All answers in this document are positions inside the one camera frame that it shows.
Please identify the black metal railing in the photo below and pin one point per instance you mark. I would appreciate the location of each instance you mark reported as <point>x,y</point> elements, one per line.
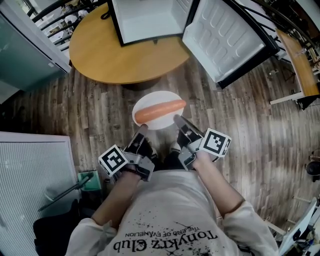
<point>55,10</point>

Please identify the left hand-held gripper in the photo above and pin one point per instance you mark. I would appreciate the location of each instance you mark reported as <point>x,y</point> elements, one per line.
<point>113,160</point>

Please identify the white plate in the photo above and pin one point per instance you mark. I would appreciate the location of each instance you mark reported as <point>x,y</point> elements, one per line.
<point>160,97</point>

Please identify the person's black shoe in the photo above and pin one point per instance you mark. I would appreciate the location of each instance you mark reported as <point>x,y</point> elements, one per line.
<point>172,160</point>
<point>153,155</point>

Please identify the black fridge white inside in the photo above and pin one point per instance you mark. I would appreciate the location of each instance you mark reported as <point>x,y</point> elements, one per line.
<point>150,20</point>

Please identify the orange sausage food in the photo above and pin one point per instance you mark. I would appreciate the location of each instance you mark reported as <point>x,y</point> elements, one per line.
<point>160,110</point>

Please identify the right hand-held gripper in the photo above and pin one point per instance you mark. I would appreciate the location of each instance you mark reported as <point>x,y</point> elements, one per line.
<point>215,143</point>

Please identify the white ribbed cabinet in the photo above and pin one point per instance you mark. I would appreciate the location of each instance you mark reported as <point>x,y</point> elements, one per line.
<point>30,180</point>

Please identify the person's left forearm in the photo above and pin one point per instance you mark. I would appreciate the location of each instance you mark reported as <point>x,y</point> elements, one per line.
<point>117,197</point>

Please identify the person's right forearm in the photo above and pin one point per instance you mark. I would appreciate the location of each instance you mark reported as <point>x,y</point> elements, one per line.
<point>217,182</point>

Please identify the black chair base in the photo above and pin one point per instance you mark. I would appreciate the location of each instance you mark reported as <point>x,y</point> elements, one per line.
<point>313,170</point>

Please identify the round wooden table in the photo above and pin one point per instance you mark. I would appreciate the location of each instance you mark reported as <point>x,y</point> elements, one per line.
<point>100,55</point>

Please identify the black bag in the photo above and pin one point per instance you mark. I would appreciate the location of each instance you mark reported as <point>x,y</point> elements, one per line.
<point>55,230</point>

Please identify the frosted glass partition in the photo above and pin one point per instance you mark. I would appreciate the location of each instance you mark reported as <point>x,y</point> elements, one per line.
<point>22,57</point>

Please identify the wooden desk white frame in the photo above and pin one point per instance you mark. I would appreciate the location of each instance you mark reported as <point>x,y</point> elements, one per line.
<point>302,67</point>

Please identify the white printed t-shirt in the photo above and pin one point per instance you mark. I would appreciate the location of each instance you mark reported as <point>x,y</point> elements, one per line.
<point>170,212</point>

